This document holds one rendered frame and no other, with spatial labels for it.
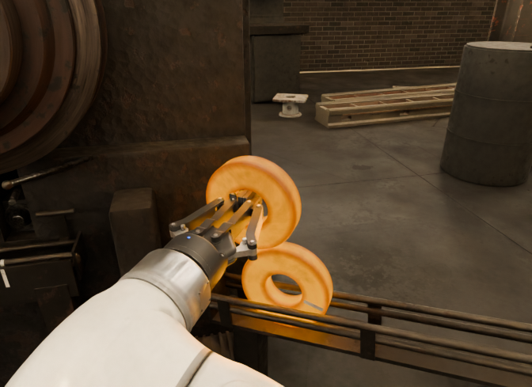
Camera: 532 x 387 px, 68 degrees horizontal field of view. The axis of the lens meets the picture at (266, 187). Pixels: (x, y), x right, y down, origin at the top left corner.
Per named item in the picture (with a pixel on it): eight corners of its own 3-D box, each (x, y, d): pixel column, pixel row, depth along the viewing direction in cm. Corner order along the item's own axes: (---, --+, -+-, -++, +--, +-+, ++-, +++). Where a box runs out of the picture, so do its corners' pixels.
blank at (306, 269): (241, 291, 73) (233, 303, 70) (258, 225, 65) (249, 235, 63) (318, 329, 70) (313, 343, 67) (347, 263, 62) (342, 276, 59)
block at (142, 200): (131, 281, 90) (113, 186, 80) (166, 275, 92) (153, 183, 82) (127, 313, 81) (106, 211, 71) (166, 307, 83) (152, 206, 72)
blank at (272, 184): (206, 153, 63) (195, 161, 61) (298, 155, 57) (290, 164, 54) (223, 234, 70) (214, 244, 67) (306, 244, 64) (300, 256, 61)
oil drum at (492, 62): (423, 159, 313) (445, 39, 275) (487, 153, 325) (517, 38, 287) (474, 191, 261) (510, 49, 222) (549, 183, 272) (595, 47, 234)
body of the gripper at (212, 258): (153, 293, 48) (193, 249, 55) (215, 311, 45) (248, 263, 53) (143, 242, 44) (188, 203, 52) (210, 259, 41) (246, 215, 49)
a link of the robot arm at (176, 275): (192, 356, 41) (219, 316, 46) (181, 290, 36) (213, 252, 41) (122, 331, 44) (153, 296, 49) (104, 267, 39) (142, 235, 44)
